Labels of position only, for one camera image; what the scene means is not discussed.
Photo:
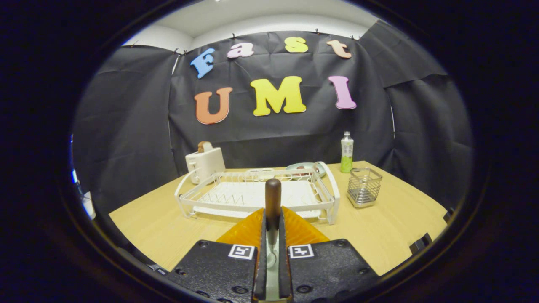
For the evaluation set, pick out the white ribbed drain tray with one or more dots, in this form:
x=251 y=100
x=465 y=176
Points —
x=236 y=195

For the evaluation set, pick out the brown meat piece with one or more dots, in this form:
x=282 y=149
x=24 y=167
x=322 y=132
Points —
x=302 y=167

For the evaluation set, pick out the green drink bottle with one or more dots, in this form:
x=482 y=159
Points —
x=346 y=151

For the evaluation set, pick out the pale green food plate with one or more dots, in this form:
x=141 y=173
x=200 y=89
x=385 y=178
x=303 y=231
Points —
x=294 y=166

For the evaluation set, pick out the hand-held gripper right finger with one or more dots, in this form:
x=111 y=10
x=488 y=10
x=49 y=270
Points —
x=284 y=273

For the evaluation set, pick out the black table clamp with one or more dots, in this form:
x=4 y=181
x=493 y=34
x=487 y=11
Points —
x=449 y=214
x=421 y=244

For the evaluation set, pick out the white toaster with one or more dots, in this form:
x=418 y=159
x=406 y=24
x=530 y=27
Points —
x=206 y=164

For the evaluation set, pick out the black backdrop cloth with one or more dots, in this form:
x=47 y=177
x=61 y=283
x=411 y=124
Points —
x=273 y=139

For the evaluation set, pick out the bread slice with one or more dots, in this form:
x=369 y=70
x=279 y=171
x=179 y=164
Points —
x=205 y=146

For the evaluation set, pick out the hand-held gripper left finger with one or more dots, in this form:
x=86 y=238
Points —
x=261 y=277

